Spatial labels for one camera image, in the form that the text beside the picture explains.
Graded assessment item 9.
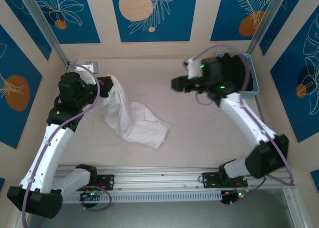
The white t-shirt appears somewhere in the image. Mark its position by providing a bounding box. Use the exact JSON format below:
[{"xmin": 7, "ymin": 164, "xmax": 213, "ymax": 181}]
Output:
[{"xmin": 98, "ymin": 75, "xmax": 171, "ymax": 150}]

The light blue plastic basket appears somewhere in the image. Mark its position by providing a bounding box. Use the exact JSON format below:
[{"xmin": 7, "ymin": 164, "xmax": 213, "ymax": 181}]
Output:
[{"xmin": 216, "ymin": 52, "xmax": 260, "ymax": 100}]

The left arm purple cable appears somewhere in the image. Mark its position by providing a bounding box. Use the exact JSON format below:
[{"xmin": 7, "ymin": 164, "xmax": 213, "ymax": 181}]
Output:
[{"xmin": 21, "ymin": 63, "xmax": 112, "ymax": 228}]

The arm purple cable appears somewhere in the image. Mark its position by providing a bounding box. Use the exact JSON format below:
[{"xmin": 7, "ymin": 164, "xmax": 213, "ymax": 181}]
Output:
[
  {"xmin": 195, "ymin": 45, "xmax": 295, "ymax": 207},
  {"xmin": 21, "ymin": 63, "xmax": 112, "ymax": 228}
]

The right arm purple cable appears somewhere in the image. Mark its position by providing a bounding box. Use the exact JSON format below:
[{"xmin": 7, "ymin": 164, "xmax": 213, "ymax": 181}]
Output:
[{"xmin": 195, "ymin": 45, "xmax": 295, "ymax": 207}]

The blue floral wall panel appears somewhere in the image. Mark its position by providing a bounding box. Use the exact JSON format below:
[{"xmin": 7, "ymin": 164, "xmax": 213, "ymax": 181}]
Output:
[
  {"xmin": 270, "ymin": 7, "xmax": 319, "ymax": 143},
  {"xmin": 0, "ymin": 0, "xmax": 52, "ymax": 61},
  {"xmin": 259, "ymin": 0, "xmax": 319, "ymax": 56},
  {"xmin": 24, "ymin": 0, "xmax": 101, "ymax": 45},
  {"xmin": 0, "ymin": 25, "xmax": 43, "ymax": 149},
  {"xmin": 210, "ymin": 0, "xmax": 282, "ymax": 42},
  {"xmin": 110, "ymin": 0, "xmax": 199, "ymax": 43}
]

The aluminium corner post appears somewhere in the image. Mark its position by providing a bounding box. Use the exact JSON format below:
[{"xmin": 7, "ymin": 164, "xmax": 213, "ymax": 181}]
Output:
[
  {"xmin": 246, "ymin": 0, "xmax": 292, "ymax": 56},
  {"xmin": 17, "ymin": 0, "xmax": 70, "ymax": 67}
]

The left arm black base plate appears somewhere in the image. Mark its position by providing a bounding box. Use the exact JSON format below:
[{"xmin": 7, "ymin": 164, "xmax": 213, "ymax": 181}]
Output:
[{"xmin": 96, "ymin": 174, "xmax": 116, "ymax": 191}]

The long aluminium base rail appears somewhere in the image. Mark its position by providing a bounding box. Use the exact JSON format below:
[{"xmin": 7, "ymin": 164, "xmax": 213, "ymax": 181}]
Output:
[{"xmin": 53, "ymin": 165, "xmax": 296, "ymax": 192}]

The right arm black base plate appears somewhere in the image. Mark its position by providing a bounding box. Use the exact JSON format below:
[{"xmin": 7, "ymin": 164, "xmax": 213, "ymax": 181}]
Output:
[{"xmin": 201, "ymin": 172, "xmax": 249, "ymax": 189}]

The white slotted cable duct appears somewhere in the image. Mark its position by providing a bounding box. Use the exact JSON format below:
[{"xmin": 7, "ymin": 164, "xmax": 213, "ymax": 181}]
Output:
[{"xmin": 61, "ymin": 191, "xmax": 223, "ymax": 204}]

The aluminium frame leg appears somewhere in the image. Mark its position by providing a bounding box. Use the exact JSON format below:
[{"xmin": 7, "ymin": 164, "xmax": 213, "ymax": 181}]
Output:
[{"xmin": 283, "ymin": 188, "xmax": 309, "ymax": 228}]

